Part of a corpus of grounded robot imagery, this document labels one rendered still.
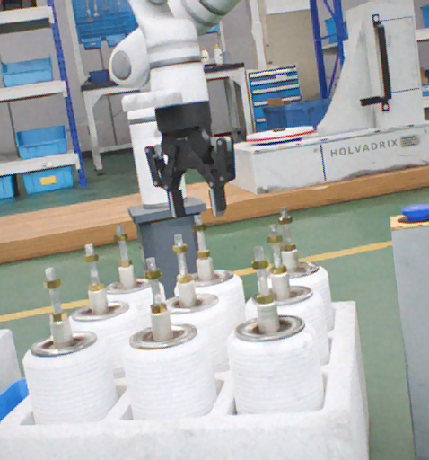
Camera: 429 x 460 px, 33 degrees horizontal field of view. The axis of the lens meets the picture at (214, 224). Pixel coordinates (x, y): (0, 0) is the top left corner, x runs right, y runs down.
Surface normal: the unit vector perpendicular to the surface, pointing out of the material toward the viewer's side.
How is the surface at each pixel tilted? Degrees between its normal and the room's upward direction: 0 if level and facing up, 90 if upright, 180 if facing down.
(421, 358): 90
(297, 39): 90
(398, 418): 0
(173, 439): 90
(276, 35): 90
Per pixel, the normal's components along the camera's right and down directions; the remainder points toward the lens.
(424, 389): -0.20, 0.20
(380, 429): -0.14, -0.98
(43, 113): 0.19, 0.14
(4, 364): 0.97, -0.11
